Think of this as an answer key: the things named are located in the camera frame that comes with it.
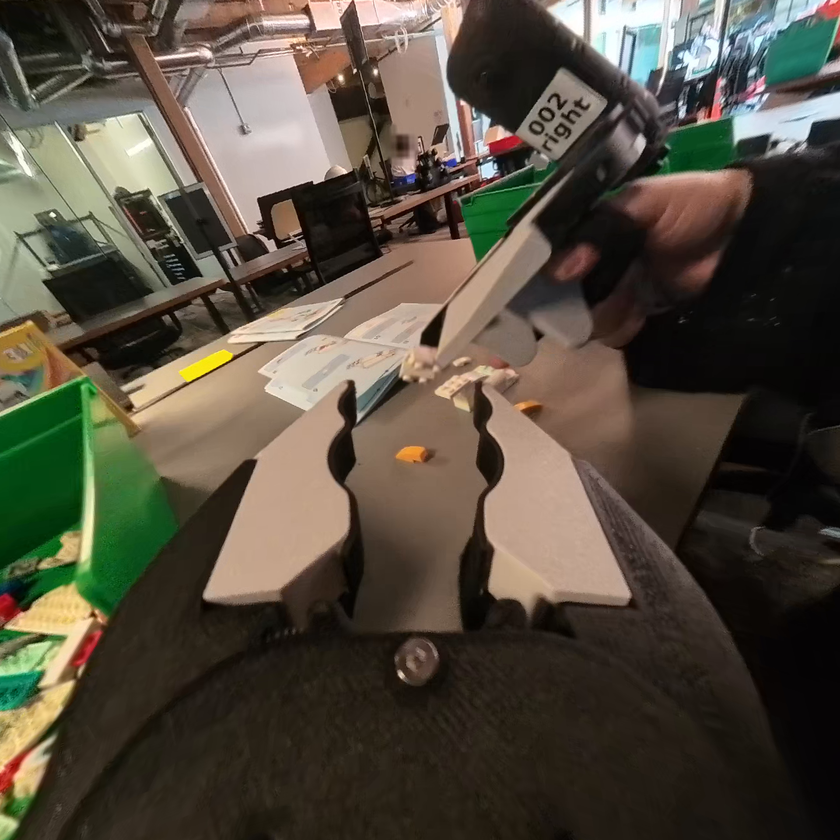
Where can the long brown desk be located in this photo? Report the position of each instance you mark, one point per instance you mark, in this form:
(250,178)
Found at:
(420,197)

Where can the ribbed silver duct pipe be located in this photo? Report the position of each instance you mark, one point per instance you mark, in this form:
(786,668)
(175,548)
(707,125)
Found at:
(262,29)

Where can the person's right hand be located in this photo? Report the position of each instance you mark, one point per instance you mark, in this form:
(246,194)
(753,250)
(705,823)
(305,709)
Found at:
(689,223)

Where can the black monitor on pole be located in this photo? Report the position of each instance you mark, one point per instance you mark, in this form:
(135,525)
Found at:
(358,52)

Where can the dark background desk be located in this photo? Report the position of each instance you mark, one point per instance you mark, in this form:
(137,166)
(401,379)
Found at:
(131,305)

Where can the open instruction booklet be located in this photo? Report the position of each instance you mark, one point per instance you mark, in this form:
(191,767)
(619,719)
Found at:
(315,374)

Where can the orange curved lego piece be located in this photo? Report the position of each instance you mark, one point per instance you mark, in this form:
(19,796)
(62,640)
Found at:
(412,454)
(528,407)

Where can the black mesh chair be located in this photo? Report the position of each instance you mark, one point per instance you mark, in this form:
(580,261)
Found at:
(338,229)

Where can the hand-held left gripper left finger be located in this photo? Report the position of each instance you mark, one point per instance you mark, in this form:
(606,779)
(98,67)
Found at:
(282,525)

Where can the chair with beige back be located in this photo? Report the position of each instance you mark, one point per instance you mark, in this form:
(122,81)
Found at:
(285,220)

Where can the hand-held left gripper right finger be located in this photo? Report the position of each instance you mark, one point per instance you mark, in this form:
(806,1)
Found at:
(551,531)

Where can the black display on stand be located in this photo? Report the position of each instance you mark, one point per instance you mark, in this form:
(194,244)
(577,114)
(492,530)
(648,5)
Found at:
(197,220)

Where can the pile of mixed lego bricks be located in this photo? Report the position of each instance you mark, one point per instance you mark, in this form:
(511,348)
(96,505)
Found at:
(46,610)

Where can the long white lego assembly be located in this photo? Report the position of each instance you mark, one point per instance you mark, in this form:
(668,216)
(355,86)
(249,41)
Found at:
(489,376)

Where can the small white lego assembly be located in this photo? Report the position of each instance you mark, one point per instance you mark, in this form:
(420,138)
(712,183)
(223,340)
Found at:
(420,366)

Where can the yellow lego set box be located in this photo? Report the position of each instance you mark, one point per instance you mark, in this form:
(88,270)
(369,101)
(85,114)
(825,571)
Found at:
(23,358)

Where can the green plastic bin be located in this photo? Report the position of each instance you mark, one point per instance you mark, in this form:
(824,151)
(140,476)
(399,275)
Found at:
(124,492)
(800,52)
(702,144)
(499,216)

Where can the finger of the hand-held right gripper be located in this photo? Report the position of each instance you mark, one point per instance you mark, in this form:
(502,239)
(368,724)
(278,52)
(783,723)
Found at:
(505,282)

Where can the person's right forearm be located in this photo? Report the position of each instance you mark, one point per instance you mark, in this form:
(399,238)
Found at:
(774,275)

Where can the yellow sticky note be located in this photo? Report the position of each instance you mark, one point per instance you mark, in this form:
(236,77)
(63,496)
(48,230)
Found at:
(205,365)

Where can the closed instruction booklet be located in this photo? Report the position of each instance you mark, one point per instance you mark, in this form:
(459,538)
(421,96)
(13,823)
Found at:
(308,310)
(282,330)

